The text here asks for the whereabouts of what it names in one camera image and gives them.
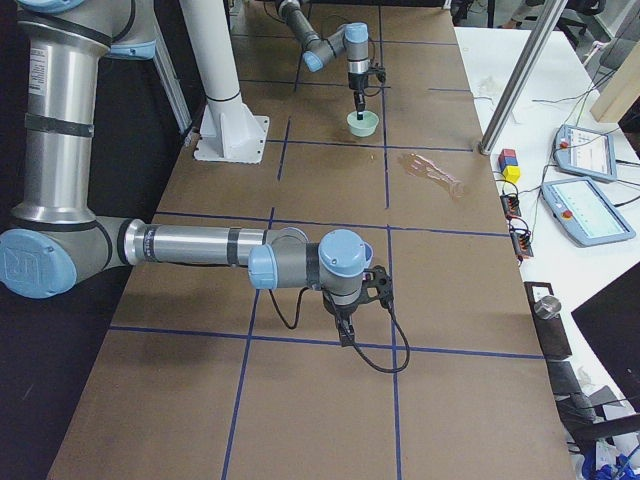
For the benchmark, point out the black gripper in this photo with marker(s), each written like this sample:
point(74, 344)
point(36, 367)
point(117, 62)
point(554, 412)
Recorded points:
point(342, 311)
point(356, 82)

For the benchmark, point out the green plastic bowl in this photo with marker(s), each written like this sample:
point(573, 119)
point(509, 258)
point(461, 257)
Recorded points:
point(362, 124)

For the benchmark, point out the blue plastic cup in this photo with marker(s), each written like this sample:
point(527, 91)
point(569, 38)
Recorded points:
point(368, 255)

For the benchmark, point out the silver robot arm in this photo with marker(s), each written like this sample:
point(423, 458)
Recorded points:
point(351, 38)
point(137, 173)

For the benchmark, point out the red cube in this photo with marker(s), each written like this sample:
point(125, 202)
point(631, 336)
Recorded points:
point(508, 153)

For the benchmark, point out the blue cube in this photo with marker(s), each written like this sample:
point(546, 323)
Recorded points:
point(507, 163)

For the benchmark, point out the yellow cube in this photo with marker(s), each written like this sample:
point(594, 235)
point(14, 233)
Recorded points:
point(511, 173)

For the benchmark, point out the orange power module far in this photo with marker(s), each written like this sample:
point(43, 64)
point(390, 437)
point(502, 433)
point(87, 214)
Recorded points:
point(511, 205)

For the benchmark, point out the orange power module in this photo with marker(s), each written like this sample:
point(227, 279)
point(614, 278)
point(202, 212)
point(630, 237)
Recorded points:
point(511, 205)
point(521, 241)

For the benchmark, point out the orange power module near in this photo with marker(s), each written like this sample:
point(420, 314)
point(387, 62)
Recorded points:
point(521, 241)

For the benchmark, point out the steel cylinder weight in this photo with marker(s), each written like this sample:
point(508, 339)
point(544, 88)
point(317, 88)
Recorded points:
point(547, 307)

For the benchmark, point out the far teach pendant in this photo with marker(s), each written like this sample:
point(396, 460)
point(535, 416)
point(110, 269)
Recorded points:
point(585, 152)

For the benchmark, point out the teach pendant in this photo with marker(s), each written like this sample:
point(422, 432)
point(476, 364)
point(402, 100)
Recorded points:
point(585, 152)
point(585, 213)

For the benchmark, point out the near teach pendant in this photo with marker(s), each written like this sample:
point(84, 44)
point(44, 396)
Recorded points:
point(585, 213)

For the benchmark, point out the wooden board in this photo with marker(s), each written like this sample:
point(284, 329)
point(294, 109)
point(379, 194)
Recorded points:
point(622, 56)

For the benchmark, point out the black monitor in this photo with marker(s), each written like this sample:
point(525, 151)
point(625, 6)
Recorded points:
point(609, 322)

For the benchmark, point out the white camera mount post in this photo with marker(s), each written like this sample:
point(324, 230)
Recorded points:
point(229, 131)

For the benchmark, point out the aluminium frame post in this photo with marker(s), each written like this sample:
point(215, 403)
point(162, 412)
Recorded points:
point(525, 64)

